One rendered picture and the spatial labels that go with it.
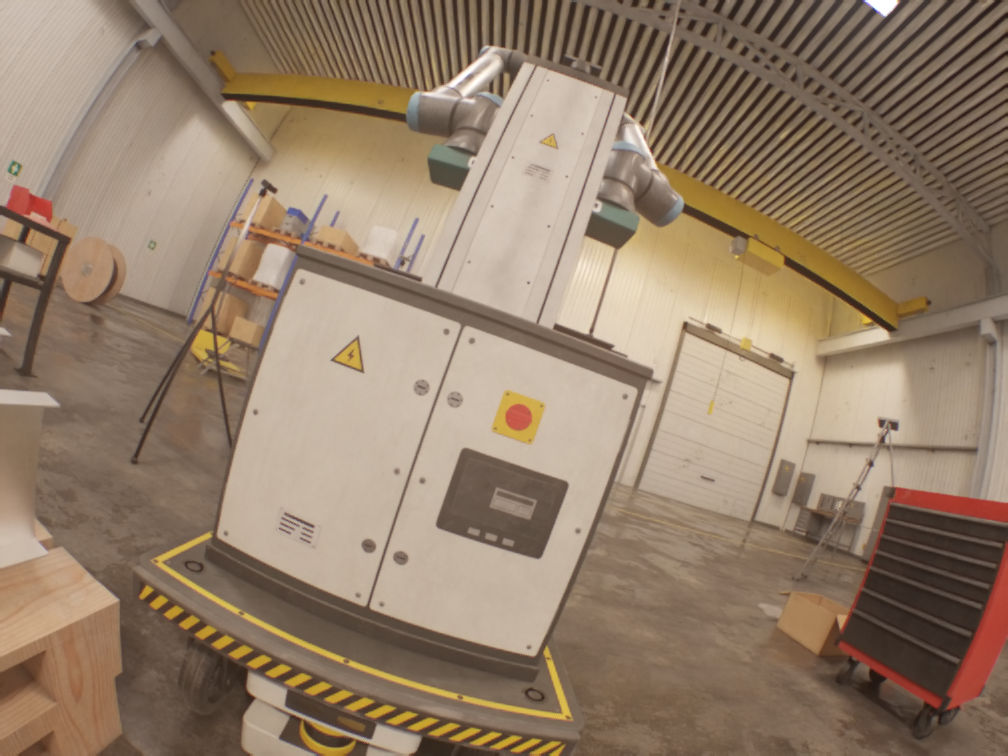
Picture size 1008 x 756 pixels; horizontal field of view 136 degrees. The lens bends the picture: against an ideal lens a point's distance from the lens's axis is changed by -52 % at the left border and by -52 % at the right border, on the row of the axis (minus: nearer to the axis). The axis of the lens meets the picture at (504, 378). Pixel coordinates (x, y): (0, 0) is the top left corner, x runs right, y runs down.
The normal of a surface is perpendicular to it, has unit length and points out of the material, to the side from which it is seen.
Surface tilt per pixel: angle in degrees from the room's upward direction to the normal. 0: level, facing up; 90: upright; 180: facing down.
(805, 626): 90
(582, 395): 90
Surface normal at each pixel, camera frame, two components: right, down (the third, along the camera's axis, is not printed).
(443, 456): 0.07, -0.06
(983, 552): -0.94, -0.33
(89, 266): 0.47, 0.09
